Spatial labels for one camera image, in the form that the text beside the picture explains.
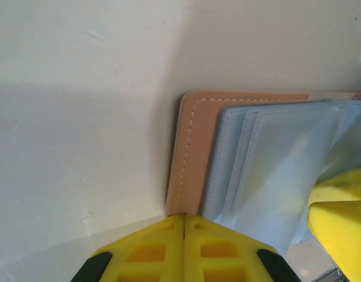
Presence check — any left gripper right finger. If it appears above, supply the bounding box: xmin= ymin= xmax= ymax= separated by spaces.
xmin=183 ymin=214 xmax=299 ymax=282

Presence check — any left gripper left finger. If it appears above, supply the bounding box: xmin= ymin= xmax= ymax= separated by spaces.
xmin=69 ymin=214 xmax=185 ymax=282

